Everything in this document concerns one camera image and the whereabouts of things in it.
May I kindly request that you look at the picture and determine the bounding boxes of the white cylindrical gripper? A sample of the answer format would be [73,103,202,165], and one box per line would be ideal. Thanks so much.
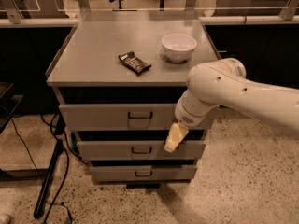
[164,90,217,152]

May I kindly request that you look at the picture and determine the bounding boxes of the grey top drawer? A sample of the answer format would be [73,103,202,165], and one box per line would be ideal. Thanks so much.
[58,102,220,132]

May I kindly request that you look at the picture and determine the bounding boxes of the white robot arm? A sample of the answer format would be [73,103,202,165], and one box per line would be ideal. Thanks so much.
[164,58,299,152]

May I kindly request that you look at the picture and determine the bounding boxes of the grey middle drawer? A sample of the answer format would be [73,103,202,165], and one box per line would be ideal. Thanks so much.
[77,141,206,161]

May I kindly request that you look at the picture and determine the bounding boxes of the grey drawer cabinet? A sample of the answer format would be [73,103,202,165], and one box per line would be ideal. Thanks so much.
[45,10,231,189]

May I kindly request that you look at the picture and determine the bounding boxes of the white ceramic bowl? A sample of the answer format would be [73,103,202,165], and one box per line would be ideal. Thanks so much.
[161,34,197,63]

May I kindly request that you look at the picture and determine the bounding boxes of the dark snack packet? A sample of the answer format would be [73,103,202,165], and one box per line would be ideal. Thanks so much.
[118,51,151,76]

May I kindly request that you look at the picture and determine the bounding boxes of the black table leg bar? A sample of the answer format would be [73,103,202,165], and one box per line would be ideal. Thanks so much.
[34,139,63,219]

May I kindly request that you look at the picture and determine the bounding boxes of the dark side table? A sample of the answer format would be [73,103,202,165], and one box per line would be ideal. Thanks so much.
[0,82,23,133]

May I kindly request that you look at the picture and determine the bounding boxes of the black floor cable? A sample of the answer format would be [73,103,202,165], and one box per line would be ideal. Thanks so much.
[0,105,88,224]

